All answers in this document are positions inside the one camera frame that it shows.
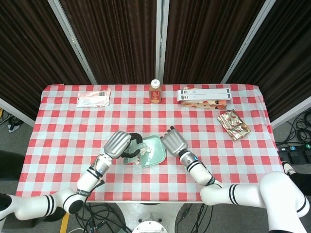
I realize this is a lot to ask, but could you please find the green hand broom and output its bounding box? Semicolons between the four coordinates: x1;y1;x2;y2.
122;141;147;166

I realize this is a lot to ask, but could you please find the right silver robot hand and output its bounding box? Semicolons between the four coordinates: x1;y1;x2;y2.
160;125;189;156

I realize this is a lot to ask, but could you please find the brown corrugated partition panel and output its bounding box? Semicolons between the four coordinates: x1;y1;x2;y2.
228;0;311;122
59;0;161;85
164;0;267;85
0;0;91;120

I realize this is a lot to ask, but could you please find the red white checkered tablecloth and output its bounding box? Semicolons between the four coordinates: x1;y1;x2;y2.
15;83;288;204

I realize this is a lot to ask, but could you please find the black shoe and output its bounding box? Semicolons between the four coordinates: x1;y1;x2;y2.
45;211;65;222

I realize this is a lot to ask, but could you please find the black floor cable bundle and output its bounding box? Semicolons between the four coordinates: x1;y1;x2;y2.
75;202;133;233
284;108;311;144

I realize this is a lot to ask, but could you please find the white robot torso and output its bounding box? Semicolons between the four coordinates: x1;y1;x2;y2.
114;202;187;233

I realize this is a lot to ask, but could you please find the black power strip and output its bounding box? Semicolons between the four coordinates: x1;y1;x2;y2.
276;144;311;152

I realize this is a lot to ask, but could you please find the white and red box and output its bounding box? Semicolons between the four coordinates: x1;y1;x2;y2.
180;87;228;110

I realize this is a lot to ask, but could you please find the long white flat box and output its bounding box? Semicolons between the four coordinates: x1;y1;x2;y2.
176;93;232;101
176;88;232;96

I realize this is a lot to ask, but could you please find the brown bottle white cap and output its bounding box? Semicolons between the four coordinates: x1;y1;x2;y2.
149;79;163;104

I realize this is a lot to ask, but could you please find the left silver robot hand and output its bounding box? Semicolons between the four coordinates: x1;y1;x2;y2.
103;130;144;160

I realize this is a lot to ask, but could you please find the aluminium partition post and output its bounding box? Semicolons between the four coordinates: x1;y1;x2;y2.
155;0;170;85
220;0;278;84
47;0;98;85

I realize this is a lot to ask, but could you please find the white black sneaker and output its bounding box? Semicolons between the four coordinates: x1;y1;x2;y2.
281;161;297;176

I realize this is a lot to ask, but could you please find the green dustpan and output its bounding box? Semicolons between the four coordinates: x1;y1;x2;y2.
140;135;168;169

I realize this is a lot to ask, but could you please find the gold foil snack packet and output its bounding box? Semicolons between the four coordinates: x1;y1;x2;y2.
216;109;252;142

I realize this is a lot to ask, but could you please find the white pink pouch package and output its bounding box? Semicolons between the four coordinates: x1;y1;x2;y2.
76;89;112;108

